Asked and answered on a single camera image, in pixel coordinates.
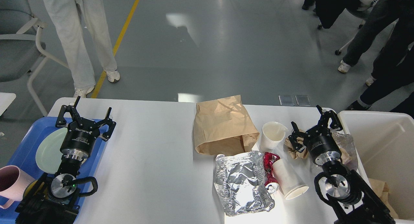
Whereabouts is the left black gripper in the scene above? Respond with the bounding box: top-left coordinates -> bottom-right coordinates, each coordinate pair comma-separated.
55,96 -> 117,160

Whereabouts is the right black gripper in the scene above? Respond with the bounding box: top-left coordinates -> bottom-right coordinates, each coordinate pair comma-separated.
288,106 -> 343,166

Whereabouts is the green plate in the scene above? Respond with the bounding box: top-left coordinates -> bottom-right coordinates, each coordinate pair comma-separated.
36,128 -> 87,174

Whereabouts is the pink ribbed mug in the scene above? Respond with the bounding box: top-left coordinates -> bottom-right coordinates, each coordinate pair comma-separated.
0,165 -> 35,209

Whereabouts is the aluminium foil tray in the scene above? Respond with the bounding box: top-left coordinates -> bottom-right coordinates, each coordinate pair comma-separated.
213,151 -> 275,217

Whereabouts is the brown paper bag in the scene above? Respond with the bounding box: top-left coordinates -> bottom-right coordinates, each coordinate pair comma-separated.
193,95 -> 260,156

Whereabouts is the blue-grey HOME mug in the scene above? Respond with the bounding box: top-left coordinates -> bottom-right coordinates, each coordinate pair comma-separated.
23,180 -> 44,198

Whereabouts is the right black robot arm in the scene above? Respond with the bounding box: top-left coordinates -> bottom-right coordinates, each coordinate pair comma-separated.
288,106 -> 395,224

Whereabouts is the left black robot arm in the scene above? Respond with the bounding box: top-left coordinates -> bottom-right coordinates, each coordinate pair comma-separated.
15,96 -> 116,224

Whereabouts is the crumpled brown paper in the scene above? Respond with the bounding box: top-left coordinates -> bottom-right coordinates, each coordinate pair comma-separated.
284,132 -> 309,159

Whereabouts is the right metal floor plate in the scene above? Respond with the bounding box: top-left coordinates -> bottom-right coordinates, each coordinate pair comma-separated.
295,95 -> 311,106

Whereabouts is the metal floor plate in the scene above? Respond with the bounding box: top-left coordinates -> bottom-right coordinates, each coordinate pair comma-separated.
295,95 -> 311,106
278,95 -> 295,106

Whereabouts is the clear plastic bag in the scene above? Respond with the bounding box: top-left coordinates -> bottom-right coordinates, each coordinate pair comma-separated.
332,132 -> 358,170

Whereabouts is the upright white paper cup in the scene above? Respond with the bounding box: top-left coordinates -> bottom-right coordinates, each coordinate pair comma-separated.
259,122 -> 288,154

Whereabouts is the left metal floor plate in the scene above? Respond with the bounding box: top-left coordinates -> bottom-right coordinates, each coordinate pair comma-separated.
278,95 -> 295,106

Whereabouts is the red crumpled wrapper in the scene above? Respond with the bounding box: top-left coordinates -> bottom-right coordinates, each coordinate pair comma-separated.
264,152 -> 280,186

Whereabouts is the lying white paper cup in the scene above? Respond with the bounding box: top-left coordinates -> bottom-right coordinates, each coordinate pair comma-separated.
272,159 -> 309,200

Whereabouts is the blue plastic tray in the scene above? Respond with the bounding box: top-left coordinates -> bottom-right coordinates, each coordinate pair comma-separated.
0,117 -> 107,224

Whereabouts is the white plastic bin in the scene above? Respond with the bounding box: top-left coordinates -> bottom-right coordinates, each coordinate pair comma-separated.
338,111 -> 414,224

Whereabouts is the white side table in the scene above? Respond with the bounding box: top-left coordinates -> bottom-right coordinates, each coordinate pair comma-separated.
0,92 -> 16,116

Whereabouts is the brown paper in bin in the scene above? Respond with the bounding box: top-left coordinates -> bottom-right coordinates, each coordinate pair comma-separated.
368,178 -> 399,219

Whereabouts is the person in black trousers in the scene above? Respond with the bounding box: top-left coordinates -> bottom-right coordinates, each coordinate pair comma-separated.
346,17 -> 413,111

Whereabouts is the grey office chair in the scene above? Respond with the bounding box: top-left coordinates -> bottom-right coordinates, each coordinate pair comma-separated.
0,0 -> 68,116

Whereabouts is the person in light trousers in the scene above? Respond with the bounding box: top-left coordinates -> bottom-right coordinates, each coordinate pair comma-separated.
43,0 -> 120,98

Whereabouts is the chair with black jacket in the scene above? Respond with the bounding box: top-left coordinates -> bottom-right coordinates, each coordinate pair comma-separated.
314,0 -> 384,55

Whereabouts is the person in dark trousers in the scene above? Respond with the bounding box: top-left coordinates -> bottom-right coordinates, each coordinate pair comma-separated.
338,0 -> 414,79

